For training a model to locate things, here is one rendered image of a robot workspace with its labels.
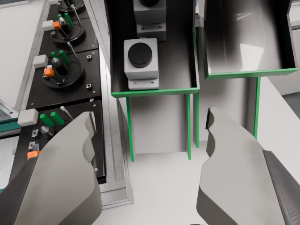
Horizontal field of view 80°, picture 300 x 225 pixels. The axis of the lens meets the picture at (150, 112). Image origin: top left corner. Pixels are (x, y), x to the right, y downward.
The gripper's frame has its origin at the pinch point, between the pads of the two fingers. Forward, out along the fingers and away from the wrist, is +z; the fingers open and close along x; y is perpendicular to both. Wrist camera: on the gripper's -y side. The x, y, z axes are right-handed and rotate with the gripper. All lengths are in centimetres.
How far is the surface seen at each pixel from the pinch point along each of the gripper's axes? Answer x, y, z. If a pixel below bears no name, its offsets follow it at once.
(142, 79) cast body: -1.3, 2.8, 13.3
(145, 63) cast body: -0.7, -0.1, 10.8
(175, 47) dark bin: 3.9, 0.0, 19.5
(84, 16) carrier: -32, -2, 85
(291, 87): 106, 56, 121
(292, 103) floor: 123, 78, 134
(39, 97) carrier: -38, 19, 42
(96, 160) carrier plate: -15.4, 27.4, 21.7
